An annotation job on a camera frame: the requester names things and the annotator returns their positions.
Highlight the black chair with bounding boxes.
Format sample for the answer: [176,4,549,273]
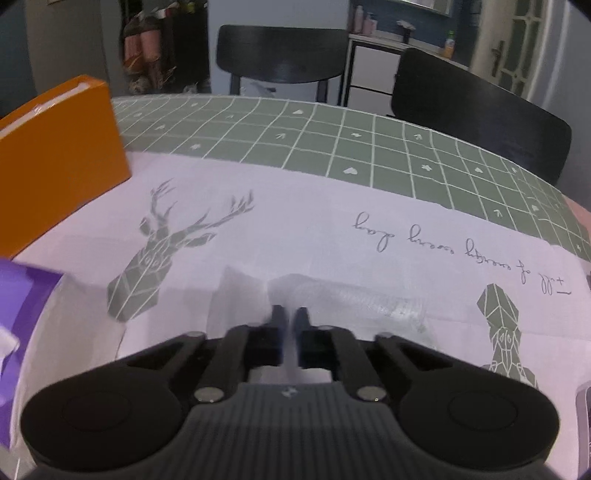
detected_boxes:
[392,48,573,188]
[216,24,349,104]

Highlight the clear plastic bag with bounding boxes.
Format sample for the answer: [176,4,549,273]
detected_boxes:
[210,265,435,384]

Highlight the dark sideboard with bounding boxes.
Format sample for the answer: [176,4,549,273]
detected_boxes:
[159,0,212,93]

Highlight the grey tablet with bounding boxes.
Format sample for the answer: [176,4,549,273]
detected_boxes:
[575,383,591,462]

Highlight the white cabinet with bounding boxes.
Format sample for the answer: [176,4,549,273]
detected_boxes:
[339,34,467,116]

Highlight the white deer printed cloth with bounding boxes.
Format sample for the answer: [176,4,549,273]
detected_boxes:
[9,150,591,480]

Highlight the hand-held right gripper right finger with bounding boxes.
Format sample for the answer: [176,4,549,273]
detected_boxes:
[295,308,455,402]

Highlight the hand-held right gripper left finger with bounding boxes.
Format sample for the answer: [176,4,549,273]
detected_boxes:
[124,305,283,403]

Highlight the glass panel door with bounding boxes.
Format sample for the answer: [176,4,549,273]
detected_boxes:
[471,0,564,100]

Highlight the pink bags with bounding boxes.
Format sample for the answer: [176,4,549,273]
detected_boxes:
[121,11,164,95]

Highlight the orange cardboard box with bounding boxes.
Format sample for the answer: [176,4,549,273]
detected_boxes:
[0,75,132,259]

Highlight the purple tissue pack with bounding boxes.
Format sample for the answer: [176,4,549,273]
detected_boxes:
[0,258,64,450]

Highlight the wall mirror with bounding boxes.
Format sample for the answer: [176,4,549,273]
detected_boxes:
[404,0,455,18]

